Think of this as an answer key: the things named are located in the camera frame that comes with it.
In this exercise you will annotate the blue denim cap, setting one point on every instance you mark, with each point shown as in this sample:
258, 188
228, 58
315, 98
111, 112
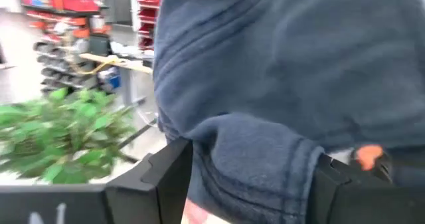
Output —
282, 67

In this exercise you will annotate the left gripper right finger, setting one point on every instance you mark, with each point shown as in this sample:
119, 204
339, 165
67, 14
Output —
345, 204

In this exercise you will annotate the black aluminium table frame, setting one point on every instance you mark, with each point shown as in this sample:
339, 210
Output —
137, 133

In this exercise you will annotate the red bin rack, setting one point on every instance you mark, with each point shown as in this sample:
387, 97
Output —
149, 18

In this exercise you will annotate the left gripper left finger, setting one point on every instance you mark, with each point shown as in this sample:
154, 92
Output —
156, 197

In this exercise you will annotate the shelf rack with red bins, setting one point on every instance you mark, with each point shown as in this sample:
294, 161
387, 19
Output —
66, 28

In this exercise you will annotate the wooden workbench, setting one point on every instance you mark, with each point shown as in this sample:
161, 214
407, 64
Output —
133, 64

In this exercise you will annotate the potted green plant black pot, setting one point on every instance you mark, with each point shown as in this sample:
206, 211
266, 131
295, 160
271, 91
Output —
66, 134

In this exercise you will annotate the blue box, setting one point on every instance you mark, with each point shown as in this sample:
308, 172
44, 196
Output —
113, 79

